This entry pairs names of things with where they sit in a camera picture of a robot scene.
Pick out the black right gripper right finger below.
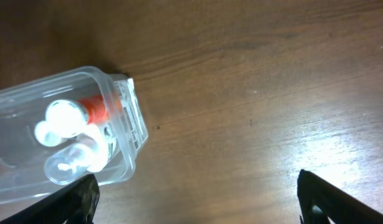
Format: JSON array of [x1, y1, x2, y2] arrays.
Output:
[[297, 169, 383, 224]]

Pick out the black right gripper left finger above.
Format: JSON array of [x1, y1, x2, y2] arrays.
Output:
[[0, 174, 100, 224]]

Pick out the white cylindrical bottle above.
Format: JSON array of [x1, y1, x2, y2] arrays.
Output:
[[44, 122, 117, 185]]

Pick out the white tube with red cap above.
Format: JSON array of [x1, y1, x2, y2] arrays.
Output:
[[45, 95, 111, 138]]

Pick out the clear plastic container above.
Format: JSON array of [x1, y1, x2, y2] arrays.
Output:
[[0, 67, 137, 204]]

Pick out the white box beside container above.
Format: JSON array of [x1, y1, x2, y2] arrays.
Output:
[[110, 74, 149, 154]]

